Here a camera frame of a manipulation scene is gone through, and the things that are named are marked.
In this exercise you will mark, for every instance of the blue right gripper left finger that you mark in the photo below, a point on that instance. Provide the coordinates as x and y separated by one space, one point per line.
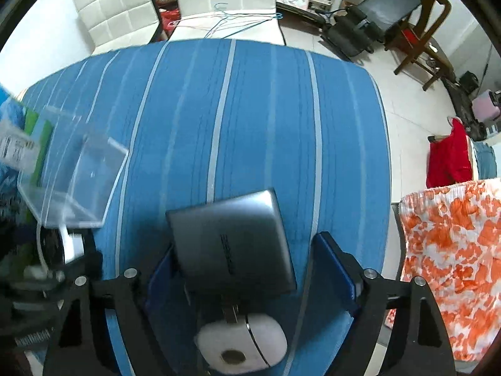
166 284

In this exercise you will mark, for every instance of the red cloth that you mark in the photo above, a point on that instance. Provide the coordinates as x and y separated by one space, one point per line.
449 158

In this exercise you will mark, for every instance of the blue striped tablecloth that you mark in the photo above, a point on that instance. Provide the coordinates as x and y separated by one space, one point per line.
212 119

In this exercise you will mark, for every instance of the orange white floral cloth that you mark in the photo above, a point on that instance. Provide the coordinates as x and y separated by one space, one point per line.
452 241

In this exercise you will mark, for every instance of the clear acrylic box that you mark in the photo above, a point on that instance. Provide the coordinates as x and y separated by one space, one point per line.
76 173

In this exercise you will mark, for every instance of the white earbuds case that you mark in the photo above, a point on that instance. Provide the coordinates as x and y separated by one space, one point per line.
255 342

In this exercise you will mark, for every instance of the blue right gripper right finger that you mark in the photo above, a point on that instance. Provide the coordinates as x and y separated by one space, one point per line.
342 270

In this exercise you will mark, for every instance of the white leather right sofa seat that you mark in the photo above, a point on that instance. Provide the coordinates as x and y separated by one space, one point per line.
227 4

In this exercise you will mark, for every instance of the wire clothes hangers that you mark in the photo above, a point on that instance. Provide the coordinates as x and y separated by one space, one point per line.
258 25

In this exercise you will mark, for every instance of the white leather left sofa seat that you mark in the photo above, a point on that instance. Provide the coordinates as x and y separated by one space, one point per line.
119 24

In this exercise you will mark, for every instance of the blue cardboard box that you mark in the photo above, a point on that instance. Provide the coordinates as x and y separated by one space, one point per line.
25 137

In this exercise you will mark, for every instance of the pink storage box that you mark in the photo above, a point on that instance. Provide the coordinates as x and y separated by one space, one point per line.
486 106

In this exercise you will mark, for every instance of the white leather sofa seat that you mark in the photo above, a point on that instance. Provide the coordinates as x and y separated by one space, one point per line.
119 24
227 4

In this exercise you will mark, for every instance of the grey external drive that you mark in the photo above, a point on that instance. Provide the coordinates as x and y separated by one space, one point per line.
235 247

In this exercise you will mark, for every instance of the black weight bench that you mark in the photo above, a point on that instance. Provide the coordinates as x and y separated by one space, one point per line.
364 24

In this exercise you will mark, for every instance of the brown wooden chair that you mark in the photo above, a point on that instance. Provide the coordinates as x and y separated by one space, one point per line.
418 44

